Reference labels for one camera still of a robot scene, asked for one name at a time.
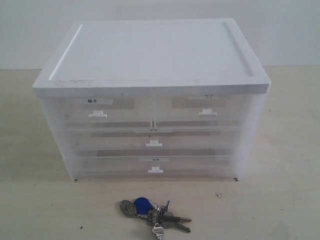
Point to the clear middle wide drawer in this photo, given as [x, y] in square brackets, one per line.
[146, 144]

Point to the white plastic drawer cabinet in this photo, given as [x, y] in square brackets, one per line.
[154, 59]

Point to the clear bottom wide drawer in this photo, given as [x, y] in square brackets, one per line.
[153, 168]

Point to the clear wide drawer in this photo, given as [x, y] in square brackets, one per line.
[146, 144]
[153, 168]

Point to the key bunch with blue fob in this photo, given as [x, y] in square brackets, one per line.
[157, 216]

